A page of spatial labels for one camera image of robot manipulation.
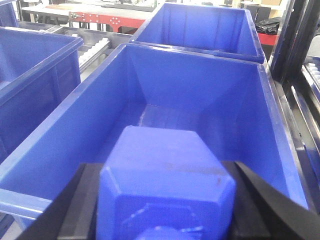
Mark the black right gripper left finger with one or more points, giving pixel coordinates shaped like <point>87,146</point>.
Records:
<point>72,215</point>

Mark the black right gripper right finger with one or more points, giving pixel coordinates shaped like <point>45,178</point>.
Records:
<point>261,212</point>

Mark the blue bottle-shaped part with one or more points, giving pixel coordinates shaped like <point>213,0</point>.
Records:
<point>163,184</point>

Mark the blue bin left side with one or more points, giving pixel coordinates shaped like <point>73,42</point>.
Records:
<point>38,70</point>

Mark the white roller conveyor track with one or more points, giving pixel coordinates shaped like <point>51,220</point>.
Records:
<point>93,50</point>

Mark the blue bin behind target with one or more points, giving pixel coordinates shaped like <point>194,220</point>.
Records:
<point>219,31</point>

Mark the red metal workbench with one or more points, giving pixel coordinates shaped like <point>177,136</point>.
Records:
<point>105,18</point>

